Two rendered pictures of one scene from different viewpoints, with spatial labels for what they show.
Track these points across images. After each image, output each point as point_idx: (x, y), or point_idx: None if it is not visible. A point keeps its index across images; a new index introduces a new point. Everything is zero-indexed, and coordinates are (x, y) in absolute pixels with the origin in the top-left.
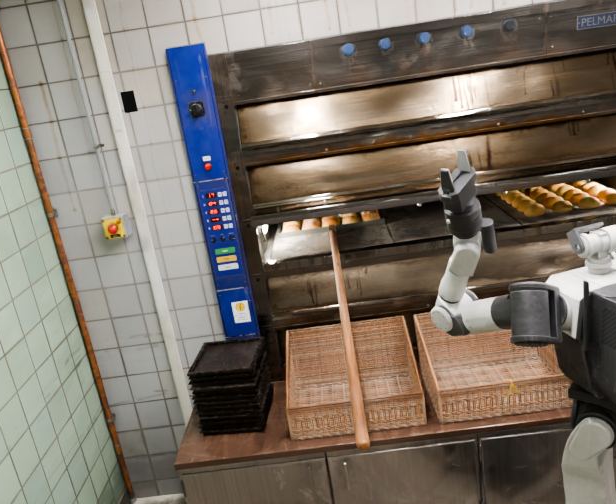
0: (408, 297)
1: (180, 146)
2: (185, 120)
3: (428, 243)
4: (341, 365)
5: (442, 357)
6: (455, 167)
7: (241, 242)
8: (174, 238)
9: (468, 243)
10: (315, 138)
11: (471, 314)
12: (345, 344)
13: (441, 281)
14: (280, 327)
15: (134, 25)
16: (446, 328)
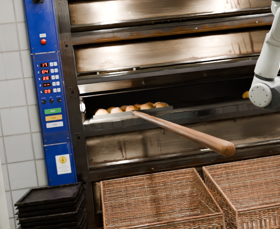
0: (198, 151)
1: (22, 27)
2: (27, 5)
3: (211, 109)
4: (146, 210)
5: None
6: (229, 51)
7: (66, 104)
8: (11, 101)
9: None
10: (127, 24)
11: None
12: (172, 125)
13: (257, 61)
14: (95, 179)
15: None
16: (266, 101)
